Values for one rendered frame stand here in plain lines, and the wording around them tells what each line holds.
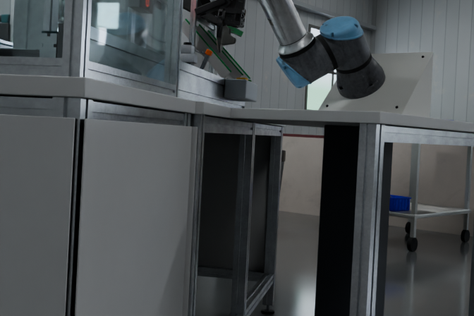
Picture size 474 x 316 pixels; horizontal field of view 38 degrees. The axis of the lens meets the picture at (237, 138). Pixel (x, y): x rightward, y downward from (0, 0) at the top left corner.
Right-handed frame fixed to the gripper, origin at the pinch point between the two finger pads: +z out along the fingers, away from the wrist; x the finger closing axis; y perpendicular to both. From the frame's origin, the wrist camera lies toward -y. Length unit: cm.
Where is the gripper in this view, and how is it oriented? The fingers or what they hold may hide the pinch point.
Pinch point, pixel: (218, 49)
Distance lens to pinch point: 240.7
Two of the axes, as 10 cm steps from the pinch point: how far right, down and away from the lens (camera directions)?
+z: -1.3, 9.9, 0.5
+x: 1.8, -0.2, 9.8
